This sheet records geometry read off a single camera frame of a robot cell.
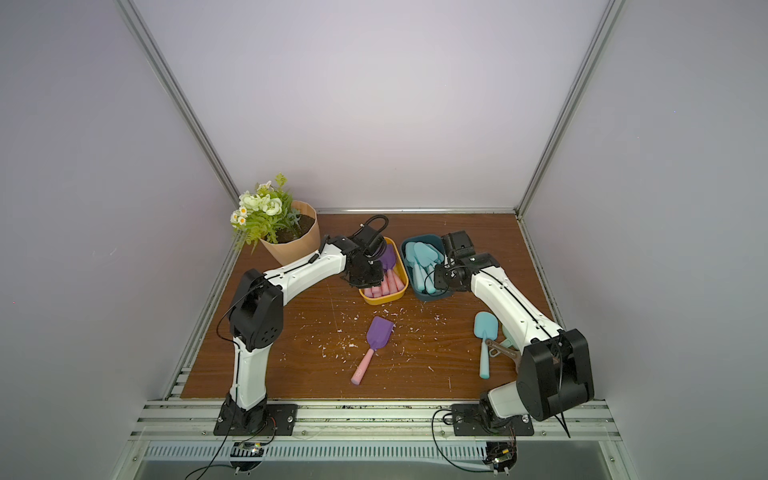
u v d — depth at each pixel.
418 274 0.96
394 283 0.94
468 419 0.73
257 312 0.52
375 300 0.90
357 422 0.74
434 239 1.04
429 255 1.01
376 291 0.90
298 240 0.90
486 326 0.87
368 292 0.90
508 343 0.85
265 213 0.81
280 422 0.74
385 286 0.92
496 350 0.83
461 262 0.60
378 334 0.87
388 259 0.99
